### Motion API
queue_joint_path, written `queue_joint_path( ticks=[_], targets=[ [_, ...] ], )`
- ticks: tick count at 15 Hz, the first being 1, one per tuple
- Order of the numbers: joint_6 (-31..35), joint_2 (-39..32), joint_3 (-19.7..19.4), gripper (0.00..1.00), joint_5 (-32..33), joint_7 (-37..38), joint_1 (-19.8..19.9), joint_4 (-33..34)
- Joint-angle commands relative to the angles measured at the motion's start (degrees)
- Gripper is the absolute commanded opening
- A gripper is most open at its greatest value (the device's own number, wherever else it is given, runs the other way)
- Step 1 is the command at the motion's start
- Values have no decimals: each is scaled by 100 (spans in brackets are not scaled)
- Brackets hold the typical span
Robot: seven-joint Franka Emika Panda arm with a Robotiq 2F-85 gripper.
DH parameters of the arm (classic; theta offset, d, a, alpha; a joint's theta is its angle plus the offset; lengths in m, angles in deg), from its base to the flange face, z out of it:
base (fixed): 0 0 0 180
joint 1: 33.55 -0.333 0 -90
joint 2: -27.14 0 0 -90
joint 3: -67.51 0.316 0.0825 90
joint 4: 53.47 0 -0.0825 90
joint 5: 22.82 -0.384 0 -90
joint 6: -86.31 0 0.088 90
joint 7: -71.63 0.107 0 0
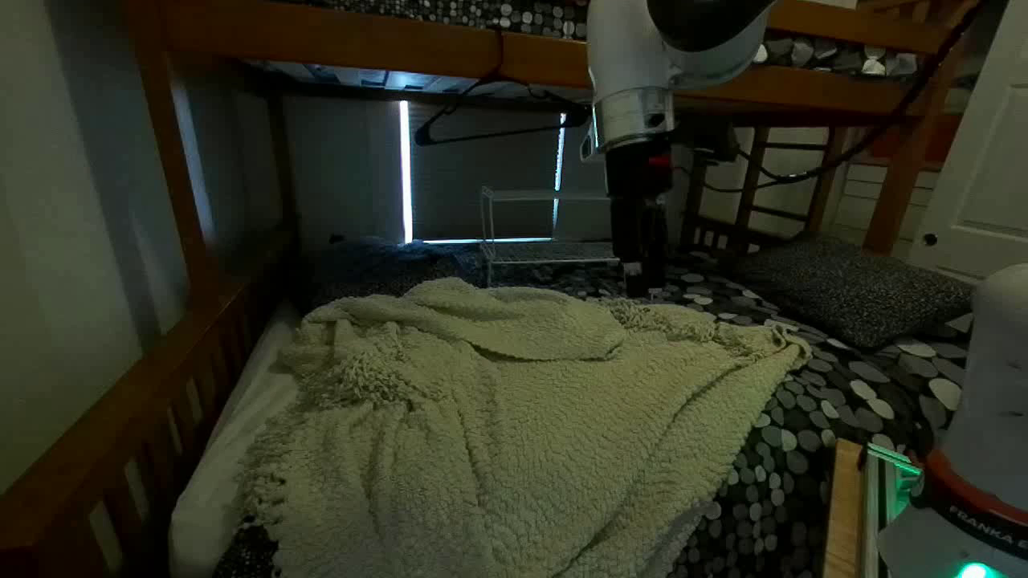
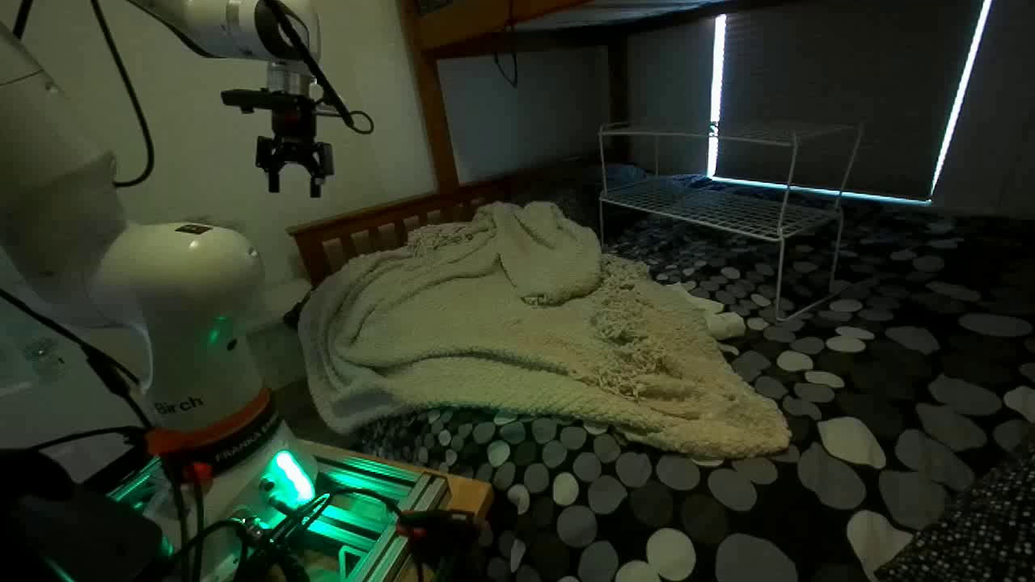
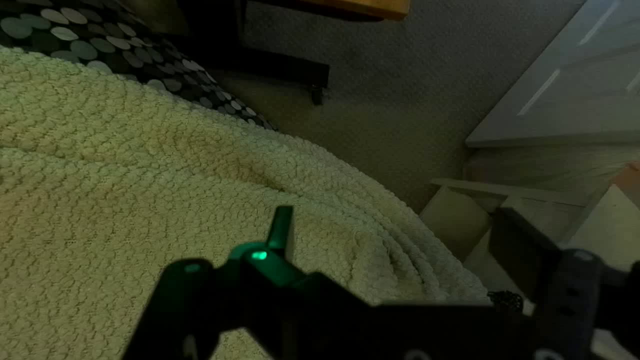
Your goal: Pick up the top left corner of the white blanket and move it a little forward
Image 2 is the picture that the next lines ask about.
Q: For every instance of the wooden board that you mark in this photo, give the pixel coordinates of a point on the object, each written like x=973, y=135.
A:
x=472, y=491

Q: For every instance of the white knitted blanket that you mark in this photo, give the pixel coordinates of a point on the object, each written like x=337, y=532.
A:
x=505, y=333

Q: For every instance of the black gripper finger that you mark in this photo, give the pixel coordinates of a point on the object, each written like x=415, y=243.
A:
x=273, y=168
x=317, y=171

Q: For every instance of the dark window blind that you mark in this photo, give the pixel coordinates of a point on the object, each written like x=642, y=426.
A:
x=829, y=86

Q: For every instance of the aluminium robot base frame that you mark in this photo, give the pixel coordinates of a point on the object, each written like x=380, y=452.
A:
x=358, y=517

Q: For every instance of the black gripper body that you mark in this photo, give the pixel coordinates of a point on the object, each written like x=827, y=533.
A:
x=293, y=128

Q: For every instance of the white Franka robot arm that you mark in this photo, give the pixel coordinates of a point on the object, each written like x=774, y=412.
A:
x=183, y=291

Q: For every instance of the dark speckled pillow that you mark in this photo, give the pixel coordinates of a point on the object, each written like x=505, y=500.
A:
x=973, y=533

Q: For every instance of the wooden bunk bed frame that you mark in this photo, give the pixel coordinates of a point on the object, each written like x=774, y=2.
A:
x=438, y=64

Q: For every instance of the black box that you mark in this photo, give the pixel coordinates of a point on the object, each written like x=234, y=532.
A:
x=66, y=527

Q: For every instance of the black pebble pattern bedsheet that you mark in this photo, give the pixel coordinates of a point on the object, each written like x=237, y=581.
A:
x=861, y=407

